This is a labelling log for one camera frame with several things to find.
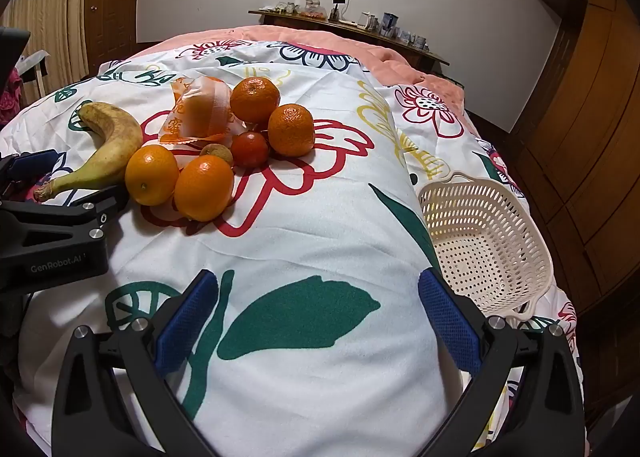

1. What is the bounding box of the white plastic basket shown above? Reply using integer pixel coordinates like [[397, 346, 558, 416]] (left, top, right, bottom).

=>
[[416, 171, 555, 322]]

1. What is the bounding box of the pink cloth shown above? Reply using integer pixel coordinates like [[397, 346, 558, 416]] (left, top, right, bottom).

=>
[[0, 66, 23, 125]]

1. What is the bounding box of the red tomato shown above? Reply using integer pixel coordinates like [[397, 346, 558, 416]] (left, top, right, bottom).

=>
[[231, 131, 271, 169]]

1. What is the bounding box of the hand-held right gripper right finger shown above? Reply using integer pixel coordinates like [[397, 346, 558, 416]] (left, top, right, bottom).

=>
[[417, 267, 586, 457]]

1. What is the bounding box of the yellow banana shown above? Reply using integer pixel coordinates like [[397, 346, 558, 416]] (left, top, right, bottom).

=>
[[32, 101, 144, 203]]

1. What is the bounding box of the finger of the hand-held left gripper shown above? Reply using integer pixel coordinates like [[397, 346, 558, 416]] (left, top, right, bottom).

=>
[[0, 150, 60, 198], [75, 184, 132, 241]]

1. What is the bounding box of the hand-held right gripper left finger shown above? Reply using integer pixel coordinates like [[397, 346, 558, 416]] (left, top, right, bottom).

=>
[[50, 268, 221, 457]]

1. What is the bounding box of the pink blanket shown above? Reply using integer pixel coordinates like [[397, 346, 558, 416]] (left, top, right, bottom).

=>
[[122, 24, 468, 113]]

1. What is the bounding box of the white floral blanket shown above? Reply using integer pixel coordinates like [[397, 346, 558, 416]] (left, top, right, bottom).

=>
[[0, 40, 586, 457]]

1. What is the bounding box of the green kiwi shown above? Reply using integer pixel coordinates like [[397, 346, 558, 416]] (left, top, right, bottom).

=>
[[200, 143, 234, 165]]

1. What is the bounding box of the orange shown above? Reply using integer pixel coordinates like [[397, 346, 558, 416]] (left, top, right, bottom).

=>
[[124, 144, 181, 207], [173, 154, 236, 223], [157, 76, 246, 145], [267, 104, 317, 158], [230, 77, 282, 125]]

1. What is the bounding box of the wooden wardrobe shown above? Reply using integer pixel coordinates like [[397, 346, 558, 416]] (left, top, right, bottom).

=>
[[510, 0, 640, 413]]

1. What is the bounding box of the wooden shelf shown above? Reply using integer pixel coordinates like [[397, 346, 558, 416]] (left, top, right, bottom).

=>
[[248, 10, 451, 75]]

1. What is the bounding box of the wooden door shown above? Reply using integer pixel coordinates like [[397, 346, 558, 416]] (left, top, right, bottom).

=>
[[0, 0, 147, 103]]

